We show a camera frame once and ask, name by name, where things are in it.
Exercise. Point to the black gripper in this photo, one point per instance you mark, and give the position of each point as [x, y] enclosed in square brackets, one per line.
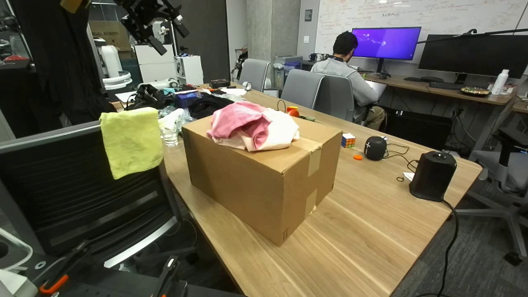
[135, 10]

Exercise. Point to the pink t-shirt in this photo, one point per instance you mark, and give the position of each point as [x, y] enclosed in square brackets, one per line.
[237, 120]

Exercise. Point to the yellow towel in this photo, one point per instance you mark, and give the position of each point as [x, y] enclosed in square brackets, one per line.
[133, 142]

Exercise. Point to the peach t-shirt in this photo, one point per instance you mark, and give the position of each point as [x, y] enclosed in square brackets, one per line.
[283, 132]

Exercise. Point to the small cardboard box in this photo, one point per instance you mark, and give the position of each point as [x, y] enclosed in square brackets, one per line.
[113, 33]

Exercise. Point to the light grey chair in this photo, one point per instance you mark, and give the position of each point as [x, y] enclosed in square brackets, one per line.
[257, 74]
[300, 87]

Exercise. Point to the dark grey chair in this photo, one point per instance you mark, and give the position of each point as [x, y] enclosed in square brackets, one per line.
[336, 99]

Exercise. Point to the large cardboard box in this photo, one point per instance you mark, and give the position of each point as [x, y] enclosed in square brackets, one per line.
[258, 191]

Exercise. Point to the grey mesh office chair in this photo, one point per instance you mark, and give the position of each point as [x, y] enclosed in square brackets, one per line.
[84, 191]

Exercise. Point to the large white panel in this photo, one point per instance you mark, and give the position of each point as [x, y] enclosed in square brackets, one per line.
[156, 66]

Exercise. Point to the small white panel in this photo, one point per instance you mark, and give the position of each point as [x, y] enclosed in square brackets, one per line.
[192, 69]

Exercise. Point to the white rounded machine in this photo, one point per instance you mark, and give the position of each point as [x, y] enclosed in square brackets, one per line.
[113, 66]

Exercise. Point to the black garment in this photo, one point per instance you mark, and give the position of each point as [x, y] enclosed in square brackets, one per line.
[209, 104]

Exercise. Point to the white papers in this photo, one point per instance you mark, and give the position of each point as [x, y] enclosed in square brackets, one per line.
[234, 92]

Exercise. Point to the clear plastic bag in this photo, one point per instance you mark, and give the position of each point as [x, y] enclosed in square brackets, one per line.
[176, 125]

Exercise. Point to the black hanging cloth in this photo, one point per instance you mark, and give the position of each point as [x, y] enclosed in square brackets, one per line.
[60, 66]

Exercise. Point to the orange red toy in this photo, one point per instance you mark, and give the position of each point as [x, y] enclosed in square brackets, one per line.
[293, 111]

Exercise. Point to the seated person grey sweater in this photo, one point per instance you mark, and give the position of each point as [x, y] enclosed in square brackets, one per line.
[348, 74]

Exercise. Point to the rubiks cube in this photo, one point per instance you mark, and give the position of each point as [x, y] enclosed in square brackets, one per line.
[349, 140]

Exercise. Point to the monitor with purple screen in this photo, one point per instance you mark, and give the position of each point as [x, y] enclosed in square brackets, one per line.
[386, 43]

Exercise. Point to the tiny orange piece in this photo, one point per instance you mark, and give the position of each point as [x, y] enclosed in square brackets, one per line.
[359, 157]

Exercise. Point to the small round black speaker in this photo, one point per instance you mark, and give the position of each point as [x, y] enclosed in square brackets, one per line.
[376, 149]

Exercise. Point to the black keyboard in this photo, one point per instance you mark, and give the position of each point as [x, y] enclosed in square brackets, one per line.
[435, 83]

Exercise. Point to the wooden office desk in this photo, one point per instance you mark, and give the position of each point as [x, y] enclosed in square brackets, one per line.
[440, 92]

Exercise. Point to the black computer monitor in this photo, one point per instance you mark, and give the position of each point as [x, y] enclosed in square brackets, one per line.
[473, 54]

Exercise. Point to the round plate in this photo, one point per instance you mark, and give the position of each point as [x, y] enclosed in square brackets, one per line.
[476, 91]

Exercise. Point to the white plastic bottle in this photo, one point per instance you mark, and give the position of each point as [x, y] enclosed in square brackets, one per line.
[499, 83]

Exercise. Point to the wall switch plate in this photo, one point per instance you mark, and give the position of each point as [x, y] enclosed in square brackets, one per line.
[308, 15]

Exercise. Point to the grey office chair black frame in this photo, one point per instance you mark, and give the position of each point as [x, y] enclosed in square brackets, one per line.
[514, 165]

